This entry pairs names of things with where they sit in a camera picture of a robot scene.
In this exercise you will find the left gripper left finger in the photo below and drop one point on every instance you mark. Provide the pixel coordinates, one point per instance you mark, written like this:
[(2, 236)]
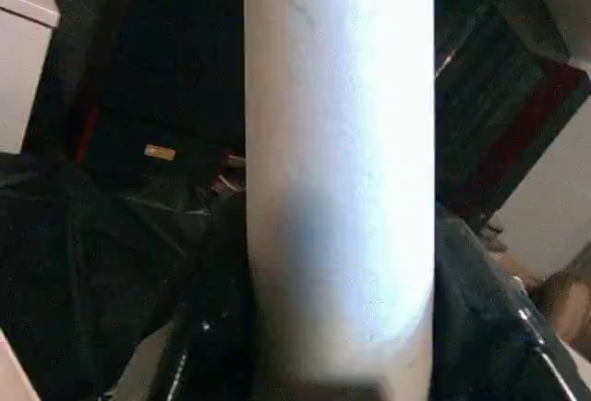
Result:
[(212, 350)]

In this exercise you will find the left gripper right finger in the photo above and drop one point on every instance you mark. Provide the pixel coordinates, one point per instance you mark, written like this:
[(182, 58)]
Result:
[(485, 336)]

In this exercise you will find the white plastic table leg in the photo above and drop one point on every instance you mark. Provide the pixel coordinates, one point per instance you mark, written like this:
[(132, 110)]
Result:
[(337, 142)]

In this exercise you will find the black plastic mat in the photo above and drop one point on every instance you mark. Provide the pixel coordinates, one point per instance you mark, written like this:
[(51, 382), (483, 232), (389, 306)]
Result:
[(92, 258)]

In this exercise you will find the small tan label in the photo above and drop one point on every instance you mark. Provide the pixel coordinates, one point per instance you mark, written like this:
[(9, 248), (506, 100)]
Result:
[(160, 152)]

